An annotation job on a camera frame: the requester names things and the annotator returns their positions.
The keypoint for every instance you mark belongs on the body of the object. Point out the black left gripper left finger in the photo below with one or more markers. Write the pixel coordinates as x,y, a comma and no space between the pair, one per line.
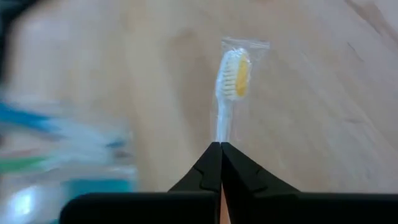
140,208

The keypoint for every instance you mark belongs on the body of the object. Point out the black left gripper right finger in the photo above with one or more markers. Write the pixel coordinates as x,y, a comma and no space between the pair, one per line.
295,208

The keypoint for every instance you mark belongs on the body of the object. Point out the small teal mouthwash bottle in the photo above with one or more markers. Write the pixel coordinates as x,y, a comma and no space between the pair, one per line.
96,186

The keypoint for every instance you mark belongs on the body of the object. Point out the orange white toothbrush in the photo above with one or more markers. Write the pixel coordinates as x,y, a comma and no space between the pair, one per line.
228,81

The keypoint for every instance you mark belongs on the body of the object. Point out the clear acrylic organizer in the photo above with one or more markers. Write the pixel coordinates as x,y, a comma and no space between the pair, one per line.
93,155

